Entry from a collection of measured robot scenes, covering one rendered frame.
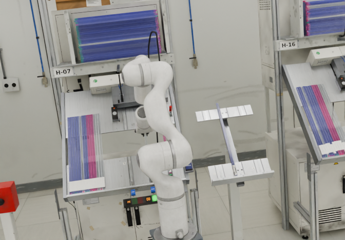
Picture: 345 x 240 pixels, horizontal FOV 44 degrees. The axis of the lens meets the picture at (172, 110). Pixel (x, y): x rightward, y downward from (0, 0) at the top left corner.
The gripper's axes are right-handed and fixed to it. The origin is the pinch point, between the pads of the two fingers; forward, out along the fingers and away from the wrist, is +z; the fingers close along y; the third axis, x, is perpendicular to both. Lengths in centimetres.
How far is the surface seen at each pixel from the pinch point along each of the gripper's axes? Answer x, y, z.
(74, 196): 33, 43, -6
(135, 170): 22.5, 8.3, -3.1
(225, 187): 10, -69, 148
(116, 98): -24.6, 14.2, -1.0
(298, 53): -48, -113, 15
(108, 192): 33.6, 24.4, -4.9
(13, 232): 43, 84, 19
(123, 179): 27.4, 15.5, -3.9
